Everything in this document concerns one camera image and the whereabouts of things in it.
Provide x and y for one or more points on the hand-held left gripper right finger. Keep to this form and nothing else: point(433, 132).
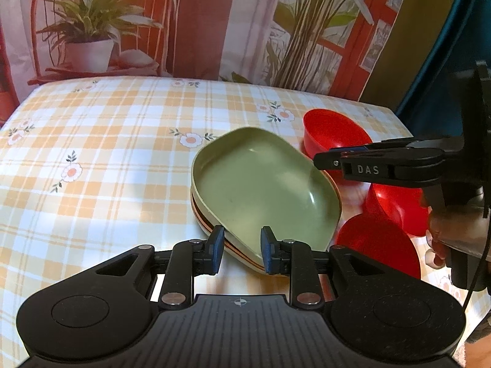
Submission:
point(267, 251)

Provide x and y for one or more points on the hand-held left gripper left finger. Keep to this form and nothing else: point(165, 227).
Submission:
point(218, 251)

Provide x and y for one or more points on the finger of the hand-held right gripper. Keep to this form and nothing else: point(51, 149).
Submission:
point(368, 169)
point(326, 159)

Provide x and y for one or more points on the red bowl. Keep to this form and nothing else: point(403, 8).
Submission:
point(376, 245)
point(395, 209)
point(330, 130)

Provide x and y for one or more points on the orange square plate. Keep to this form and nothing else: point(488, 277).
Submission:
point(200, 214)

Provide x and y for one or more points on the green square plate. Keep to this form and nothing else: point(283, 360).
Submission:
point(257, 184)
point(196, 196)

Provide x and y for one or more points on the person's right hand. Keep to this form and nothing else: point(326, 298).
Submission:
point(437, 234)

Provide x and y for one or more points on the teal curtain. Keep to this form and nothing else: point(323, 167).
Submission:
point(437, 46)

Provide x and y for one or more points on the checked floral tablecloth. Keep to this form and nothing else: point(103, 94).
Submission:
point(115, 168)

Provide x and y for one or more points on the printed room scene backdrop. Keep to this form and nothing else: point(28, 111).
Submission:
point(214, 23)

